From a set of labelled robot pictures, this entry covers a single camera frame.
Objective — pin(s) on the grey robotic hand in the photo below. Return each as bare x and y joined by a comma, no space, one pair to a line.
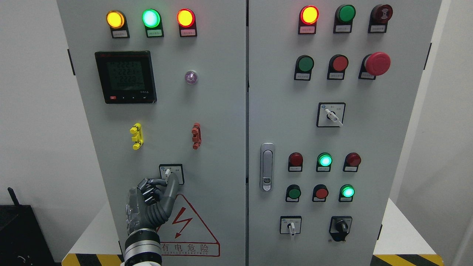
151,202

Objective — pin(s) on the white rotary switch door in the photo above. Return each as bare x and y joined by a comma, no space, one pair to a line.
165,170

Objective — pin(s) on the silver black robot forearm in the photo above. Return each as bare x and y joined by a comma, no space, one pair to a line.
143,248

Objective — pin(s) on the green lit indicator light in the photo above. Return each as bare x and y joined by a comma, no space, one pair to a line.
152,23

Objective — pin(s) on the yellow indicator light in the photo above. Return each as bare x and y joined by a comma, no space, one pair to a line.
117,22

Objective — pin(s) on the red lit indicator light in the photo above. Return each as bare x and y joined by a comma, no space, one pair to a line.
186,20

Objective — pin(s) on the red electric hazard sticker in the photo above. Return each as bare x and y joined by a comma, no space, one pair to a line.
186,233

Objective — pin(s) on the yellow terminal connector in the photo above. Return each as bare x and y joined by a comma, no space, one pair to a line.
137,136

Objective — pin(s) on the red terminal connector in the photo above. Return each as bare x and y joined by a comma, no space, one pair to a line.
196,136

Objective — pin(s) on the grey left cabinet door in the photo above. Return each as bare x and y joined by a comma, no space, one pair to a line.
215,173

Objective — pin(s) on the grey cabinet door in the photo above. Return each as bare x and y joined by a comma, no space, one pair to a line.
215,173
283,111

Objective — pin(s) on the black digital power meter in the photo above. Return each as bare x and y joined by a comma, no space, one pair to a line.
126,77

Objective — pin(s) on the black box with antenna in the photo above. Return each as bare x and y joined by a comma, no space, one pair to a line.
22,242

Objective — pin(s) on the clear round light bulb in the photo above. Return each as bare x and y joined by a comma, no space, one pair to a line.
191,77

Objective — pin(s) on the green push button lower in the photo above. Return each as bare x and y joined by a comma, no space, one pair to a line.
293,193

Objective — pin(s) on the green push button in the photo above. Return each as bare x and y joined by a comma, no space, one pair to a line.
303,68
293,193

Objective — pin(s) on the dark red indicator left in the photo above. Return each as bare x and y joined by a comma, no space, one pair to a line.
295,162

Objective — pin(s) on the dark red indicator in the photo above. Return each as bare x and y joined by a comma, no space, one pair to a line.
295,162
352,162

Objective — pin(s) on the red push button lower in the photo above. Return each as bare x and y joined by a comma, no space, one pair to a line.
320,193

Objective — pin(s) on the red push button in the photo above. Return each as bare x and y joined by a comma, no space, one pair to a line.
337,67
320,193

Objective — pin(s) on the green lit indicator middle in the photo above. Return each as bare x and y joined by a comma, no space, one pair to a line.
324,161

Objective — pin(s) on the green lit button lower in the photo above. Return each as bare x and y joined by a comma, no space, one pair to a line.
346,193

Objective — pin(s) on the dark red indicator right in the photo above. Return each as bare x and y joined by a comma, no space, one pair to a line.
352,162

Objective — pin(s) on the green push button upper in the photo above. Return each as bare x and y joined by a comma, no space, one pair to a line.
303,68

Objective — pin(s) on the grey right cabinet door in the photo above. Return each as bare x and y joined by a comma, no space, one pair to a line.
283,111

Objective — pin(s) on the red push button upper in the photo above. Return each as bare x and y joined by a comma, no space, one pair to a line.
337,67

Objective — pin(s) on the red lit light right door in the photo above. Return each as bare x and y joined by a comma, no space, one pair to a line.
308,18

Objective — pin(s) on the white platform with hazard stripes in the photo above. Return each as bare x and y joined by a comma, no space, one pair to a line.
399,243

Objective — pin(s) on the green unlit top indicator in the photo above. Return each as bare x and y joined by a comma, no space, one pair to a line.
343,19

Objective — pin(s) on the red emergency stop mushroom button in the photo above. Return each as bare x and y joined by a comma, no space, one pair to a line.
373,65

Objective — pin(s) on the dark red buzzer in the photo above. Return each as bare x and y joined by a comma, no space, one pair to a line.
379,18

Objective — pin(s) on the silver door latch handle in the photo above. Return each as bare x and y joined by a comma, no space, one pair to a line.
266,165

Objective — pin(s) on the white rotary switch lower right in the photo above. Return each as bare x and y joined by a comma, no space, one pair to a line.
290,225

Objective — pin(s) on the white rotary switch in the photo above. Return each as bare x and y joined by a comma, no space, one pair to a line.
330,114
290,225

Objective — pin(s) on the black selector knob switch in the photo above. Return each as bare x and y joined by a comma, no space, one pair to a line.
340,227

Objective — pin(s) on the white rotary switch upper right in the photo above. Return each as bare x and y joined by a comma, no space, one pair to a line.
330,114

